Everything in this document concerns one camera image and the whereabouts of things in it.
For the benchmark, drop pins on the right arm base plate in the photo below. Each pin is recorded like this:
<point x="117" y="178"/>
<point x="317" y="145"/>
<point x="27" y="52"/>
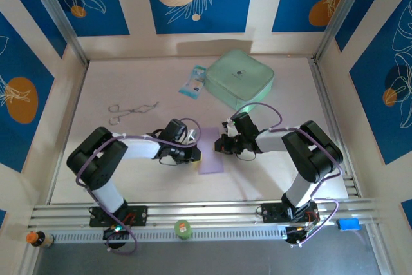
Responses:
<point x="270" y="213"/>

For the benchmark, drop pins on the mint green zipper case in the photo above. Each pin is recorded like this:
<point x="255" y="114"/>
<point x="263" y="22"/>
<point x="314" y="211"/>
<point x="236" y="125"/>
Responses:
<point x="238" y="75"/>

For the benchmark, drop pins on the blue box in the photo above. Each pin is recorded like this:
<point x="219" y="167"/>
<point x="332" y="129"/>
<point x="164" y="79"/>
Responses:
<point x="347" y="224"/>

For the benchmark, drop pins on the metal forceps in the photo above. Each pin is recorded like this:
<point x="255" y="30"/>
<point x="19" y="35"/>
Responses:
<point x="132" y="110"/>

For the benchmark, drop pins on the brown bottle orange cap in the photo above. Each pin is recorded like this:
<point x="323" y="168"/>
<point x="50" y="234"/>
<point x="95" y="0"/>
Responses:
<point x="38" y="239"/>

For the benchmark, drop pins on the green round tape roll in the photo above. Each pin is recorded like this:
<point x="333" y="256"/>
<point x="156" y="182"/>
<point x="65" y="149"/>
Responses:
<point x="183" y="228"/>

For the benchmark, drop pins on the blue wipes packet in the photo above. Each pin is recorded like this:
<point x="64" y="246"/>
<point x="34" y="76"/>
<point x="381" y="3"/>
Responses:
<point x="193" y="85"/>

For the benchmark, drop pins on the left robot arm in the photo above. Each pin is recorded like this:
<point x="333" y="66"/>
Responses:
<point x="96" y="159"/>

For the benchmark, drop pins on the black electronics board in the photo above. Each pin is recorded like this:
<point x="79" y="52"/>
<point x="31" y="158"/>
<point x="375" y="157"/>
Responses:
<point x="296" y="233"/>
<point x="114" y="230"/>

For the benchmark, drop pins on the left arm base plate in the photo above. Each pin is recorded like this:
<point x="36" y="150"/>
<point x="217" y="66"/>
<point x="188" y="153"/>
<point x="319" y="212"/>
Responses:
<point x="138" y="215"/>

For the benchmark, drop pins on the aluminium corner post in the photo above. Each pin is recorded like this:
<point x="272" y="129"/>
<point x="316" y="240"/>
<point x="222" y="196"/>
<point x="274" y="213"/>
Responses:
<point x="58" y="14"/>
<point x="339" y="14"/>

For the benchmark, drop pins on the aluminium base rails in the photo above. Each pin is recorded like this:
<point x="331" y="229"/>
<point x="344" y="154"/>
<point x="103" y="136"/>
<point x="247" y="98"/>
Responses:
<point x="206" y="215"/>

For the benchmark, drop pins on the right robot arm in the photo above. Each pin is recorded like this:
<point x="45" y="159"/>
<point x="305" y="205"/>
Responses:
<point x="315" y="156"/>

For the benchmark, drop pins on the aluminium side rail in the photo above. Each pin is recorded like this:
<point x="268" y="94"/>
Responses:
<point x="61" y="159"/>
<point x="329" y="110"/>

